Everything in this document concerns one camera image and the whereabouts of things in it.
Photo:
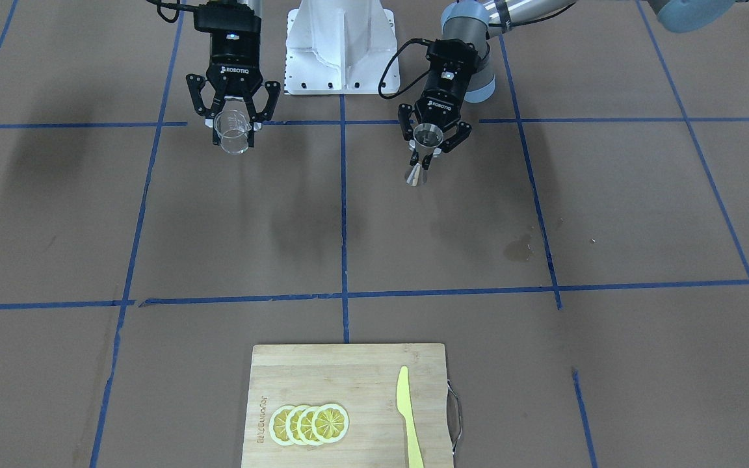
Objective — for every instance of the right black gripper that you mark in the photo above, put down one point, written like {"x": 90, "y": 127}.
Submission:
{"x": 233, "y": 60}

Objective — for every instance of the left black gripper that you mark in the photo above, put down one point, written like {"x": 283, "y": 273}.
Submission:
{"x": 440, "y": 95}

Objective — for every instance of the steel double jigger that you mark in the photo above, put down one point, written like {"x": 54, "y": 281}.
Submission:
{"x": 426, "y": 138}

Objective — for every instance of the clear glass beaker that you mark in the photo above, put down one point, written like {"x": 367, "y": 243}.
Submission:
{"x": 231, "y": 130}

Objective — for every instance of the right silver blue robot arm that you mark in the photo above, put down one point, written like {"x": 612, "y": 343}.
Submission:
{"x": 207, "y": 92}

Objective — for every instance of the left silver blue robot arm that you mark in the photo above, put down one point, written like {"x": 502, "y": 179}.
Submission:
{"x": 477, "y": 22}

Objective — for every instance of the bamboo cutting board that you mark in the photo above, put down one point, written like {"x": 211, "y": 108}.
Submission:
{"x": 289, "y": 382}

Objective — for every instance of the yellow plastic knife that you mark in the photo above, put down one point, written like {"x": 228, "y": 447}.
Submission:
{"x": 404, "y": 407}

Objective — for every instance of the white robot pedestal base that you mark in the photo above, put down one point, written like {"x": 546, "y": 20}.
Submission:
{"x": 341, "y": 47}

